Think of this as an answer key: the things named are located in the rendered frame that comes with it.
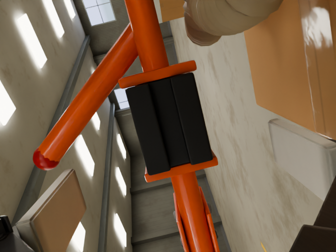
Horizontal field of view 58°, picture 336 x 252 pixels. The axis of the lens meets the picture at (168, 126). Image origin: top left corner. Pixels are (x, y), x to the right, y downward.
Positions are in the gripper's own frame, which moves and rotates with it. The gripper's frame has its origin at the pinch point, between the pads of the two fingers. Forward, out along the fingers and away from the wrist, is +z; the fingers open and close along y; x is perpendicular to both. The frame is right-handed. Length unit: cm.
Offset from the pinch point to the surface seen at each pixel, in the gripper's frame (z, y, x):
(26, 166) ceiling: 546, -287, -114
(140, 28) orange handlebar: 5.7, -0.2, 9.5
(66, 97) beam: 856, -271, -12
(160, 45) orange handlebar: 5.9, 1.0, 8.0
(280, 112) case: 19.4, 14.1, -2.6
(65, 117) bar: 7.8, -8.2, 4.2
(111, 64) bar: 7.6, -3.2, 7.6
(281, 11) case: 14.1, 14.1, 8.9
